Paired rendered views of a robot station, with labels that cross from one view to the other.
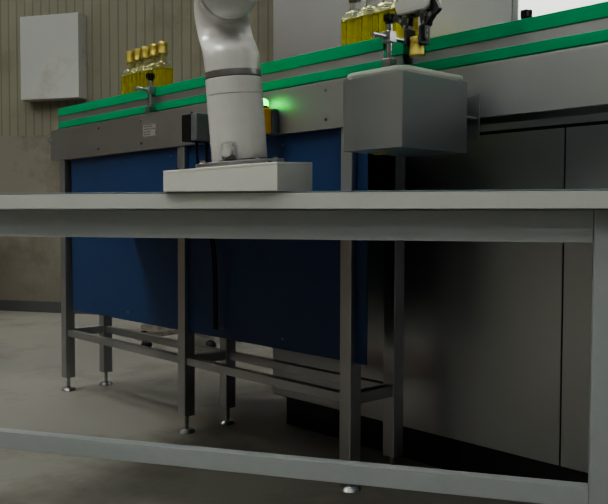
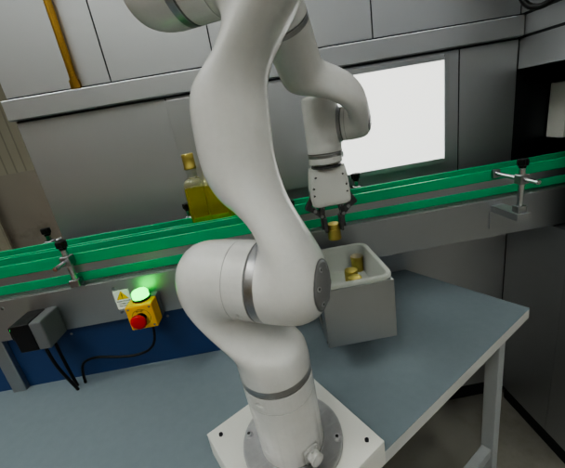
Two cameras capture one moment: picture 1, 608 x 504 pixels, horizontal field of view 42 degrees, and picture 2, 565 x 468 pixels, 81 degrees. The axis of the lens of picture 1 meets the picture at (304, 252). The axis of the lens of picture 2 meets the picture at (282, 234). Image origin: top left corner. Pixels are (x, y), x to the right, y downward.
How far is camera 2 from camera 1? 1.60 m
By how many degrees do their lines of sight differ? 51
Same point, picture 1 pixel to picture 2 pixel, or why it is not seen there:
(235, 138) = (315, 436)
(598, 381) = (497, 404)
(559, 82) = (419, 233)
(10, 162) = not seen: outside the picture
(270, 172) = (380, 453)
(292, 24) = (68, 174)
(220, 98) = (297, 413)
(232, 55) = (303, 361)
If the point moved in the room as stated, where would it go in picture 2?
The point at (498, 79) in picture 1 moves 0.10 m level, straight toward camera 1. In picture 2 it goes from (372, 234) to (400, 240)
